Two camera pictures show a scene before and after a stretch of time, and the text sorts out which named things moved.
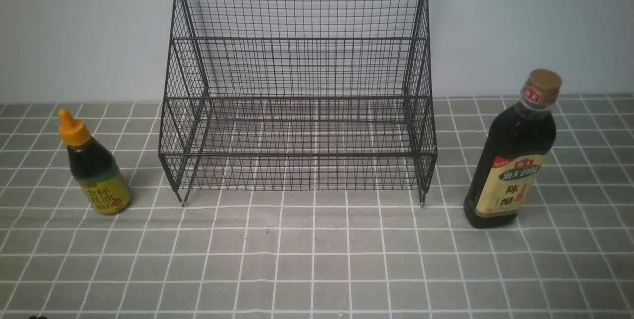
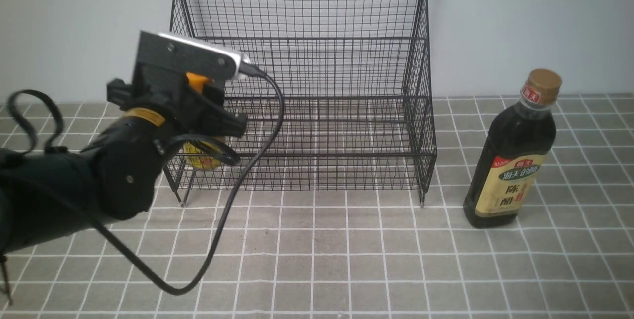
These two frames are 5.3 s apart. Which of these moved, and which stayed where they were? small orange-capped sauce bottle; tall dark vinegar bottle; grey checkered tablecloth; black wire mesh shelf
Moved: small orange-capped sauce bottle
Stayed: black wire mesh shelf; tall dark vinegar bottle; grey checkered tablecloth
